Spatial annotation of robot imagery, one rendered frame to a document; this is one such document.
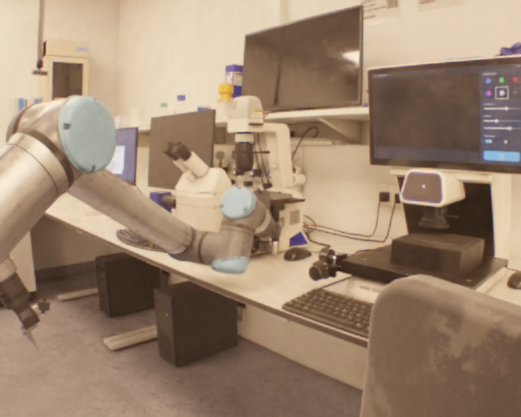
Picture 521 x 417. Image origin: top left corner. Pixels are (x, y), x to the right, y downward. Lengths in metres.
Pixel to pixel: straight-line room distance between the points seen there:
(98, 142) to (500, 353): 0.57
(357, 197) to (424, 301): 1.38
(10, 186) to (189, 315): 1.72
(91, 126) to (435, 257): 0.72
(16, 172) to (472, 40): 1.62
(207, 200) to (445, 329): 0.96
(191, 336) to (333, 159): 1.14
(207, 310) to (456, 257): 1.58
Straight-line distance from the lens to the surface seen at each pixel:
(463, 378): 0.48
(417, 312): 0.50
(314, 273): 1.00
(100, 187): 0.86
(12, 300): 1.16
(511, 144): 1.04
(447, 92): 1.09
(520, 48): 1.40
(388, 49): 1.95
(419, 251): 0.96
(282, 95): 1.95
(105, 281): 2.87
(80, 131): 0.62
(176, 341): 2.20
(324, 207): 1.96
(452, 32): 1.84
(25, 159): 0.60
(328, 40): 1.83
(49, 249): 3.94
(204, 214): 1.31
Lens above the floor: 1.11
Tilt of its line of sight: 8 degrees down
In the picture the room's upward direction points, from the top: straight up
